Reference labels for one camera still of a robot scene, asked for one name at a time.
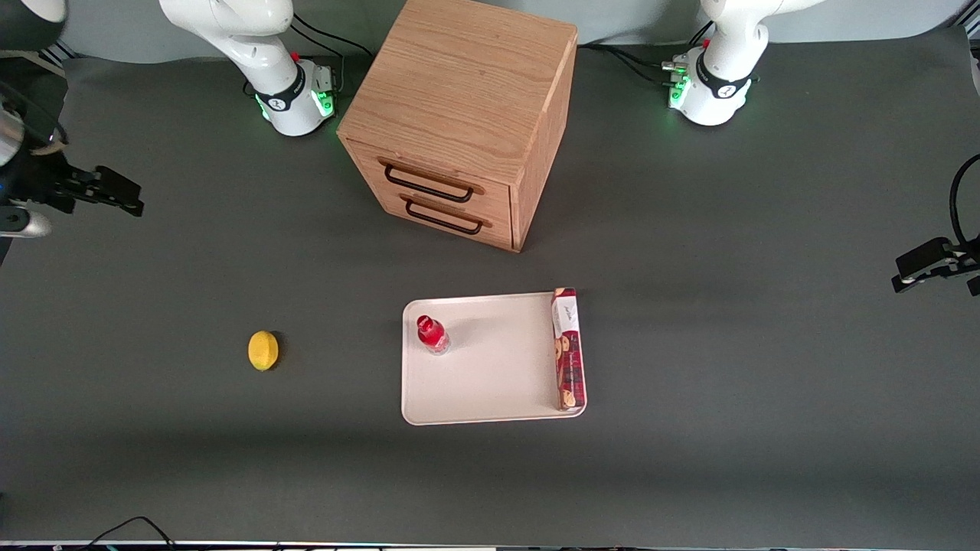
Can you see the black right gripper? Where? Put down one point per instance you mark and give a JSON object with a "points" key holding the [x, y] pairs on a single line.
{"points": [[32, 180]]}

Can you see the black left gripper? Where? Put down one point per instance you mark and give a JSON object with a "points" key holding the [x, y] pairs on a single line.
{"points": [[966, 254]]}

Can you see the red coke bottle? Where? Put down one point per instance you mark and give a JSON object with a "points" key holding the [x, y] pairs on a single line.
{"points": [[431, 333]]}

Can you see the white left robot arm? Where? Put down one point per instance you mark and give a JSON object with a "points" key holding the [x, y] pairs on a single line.
{"points": [[723, 69]]}

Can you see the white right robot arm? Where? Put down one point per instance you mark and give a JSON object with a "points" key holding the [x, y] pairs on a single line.
{"points": [[253, 46]]}

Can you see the cream plastic tray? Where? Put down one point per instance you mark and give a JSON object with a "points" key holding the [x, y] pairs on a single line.
{"points": [[498, 375]]}

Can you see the yellow lemon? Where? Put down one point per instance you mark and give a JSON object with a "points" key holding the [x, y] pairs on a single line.
{"points": [[263, 350]]}

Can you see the wooden drawer cabinet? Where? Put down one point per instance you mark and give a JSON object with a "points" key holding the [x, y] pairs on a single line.
{"points": [[459, 99]]}

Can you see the red cookie box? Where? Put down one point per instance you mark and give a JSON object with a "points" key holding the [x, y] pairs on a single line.
{"points": [[568, 352]]}

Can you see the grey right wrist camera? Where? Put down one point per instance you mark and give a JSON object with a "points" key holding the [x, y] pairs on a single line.
{"points": [[21, 223]]}

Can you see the aluminium frame profile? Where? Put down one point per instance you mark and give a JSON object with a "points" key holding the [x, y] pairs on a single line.
{"points": [[57, 55]]}

